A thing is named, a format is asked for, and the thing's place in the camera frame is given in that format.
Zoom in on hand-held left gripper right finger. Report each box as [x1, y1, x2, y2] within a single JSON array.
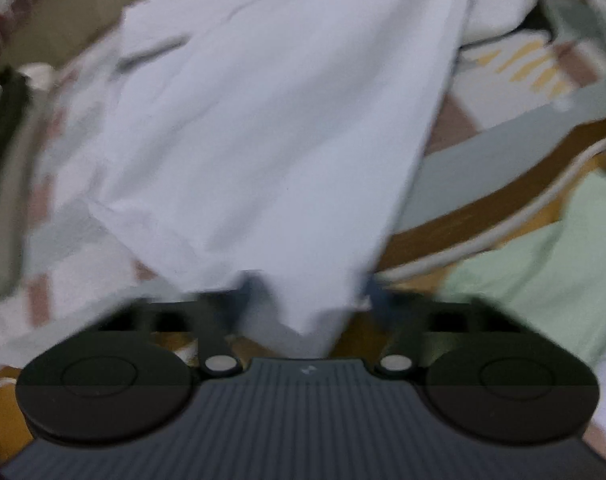
[[365, 277, 548, 376]]

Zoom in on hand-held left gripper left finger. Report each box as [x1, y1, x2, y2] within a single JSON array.
[[68, 272, 266, 376]]

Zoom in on white t-shirt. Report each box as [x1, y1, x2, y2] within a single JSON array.
[[33, 0, 476, 353]]

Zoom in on stack of folded clothes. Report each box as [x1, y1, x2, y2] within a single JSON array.
[[0, 62, 54, 303]]

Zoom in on white and green fleece garment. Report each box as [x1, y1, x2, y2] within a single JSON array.
[[440, 170, 606, 441]]

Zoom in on checked rug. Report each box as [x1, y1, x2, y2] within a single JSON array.
[[0, 0, 606, 376]]

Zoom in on folded dark garment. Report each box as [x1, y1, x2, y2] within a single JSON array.
[[0, 67, 31, 261]]

